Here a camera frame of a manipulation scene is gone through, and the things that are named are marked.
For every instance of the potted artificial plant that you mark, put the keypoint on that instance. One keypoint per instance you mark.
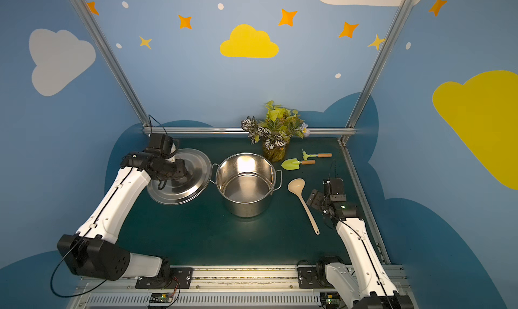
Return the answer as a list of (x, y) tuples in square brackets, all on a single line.
[(277, 129)]

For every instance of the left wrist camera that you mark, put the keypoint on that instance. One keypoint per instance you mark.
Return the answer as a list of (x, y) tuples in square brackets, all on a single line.
[(161, 145)]

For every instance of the green garden hand rake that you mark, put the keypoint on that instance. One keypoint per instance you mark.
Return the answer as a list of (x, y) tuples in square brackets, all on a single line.
[(307, 156)]

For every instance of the left aluminium frame post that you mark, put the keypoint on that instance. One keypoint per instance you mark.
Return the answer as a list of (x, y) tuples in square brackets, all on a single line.
[(95, 31)]

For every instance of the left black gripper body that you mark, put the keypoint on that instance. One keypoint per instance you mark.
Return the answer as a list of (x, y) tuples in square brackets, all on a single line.
[(178, 173)]

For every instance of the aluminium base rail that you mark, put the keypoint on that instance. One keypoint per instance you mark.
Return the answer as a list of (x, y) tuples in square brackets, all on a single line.
[(256, 286)]

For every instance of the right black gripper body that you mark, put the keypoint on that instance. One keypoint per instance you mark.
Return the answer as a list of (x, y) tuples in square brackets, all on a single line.
[(320, 198)]

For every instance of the green garden trowel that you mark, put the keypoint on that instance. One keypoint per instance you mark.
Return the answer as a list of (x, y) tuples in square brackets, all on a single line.
[(294, 164)]

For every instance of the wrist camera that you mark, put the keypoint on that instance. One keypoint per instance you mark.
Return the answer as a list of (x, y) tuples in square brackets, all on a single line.
[(161, 145), (333, 186)]

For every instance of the left circuit board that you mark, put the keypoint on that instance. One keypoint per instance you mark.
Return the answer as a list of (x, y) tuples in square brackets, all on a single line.
[(161, 299)]

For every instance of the circuit board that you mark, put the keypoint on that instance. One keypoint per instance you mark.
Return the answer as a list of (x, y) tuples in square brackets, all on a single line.
[(161, 299), (330, 300)]

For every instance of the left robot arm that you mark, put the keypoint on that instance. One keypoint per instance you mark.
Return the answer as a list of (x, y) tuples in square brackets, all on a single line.
[(93, 251)]

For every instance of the right aluminium frame post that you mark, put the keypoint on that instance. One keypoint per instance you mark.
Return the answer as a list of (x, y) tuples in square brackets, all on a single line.
[(393, 33)]

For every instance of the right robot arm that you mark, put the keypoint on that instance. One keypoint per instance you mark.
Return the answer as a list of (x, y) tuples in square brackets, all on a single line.
[(369, 285)]

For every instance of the stainless steel pot lid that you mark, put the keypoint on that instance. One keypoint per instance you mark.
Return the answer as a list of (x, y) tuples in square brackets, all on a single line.
[(194, 170)]

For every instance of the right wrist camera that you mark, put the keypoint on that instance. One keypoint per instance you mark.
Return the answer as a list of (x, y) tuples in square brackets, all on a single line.
[(333, 186)]

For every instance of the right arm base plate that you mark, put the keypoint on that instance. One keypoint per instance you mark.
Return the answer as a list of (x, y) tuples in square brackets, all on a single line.
[(312, 276)]

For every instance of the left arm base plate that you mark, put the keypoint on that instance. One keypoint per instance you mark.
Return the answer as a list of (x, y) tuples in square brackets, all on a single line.
[(180, 277)]

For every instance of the aluminium frame post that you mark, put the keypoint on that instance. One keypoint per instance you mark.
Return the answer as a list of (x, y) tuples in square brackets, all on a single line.
[(393, 33), (95, 31)]

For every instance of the rear aluminium frame bar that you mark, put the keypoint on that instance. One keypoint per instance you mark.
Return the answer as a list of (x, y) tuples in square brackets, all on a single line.
[(238, 131)]

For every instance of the right circuit board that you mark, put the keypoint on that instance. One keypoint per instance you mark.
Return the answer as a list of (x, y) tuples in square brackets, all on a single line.
[(330, 300)]

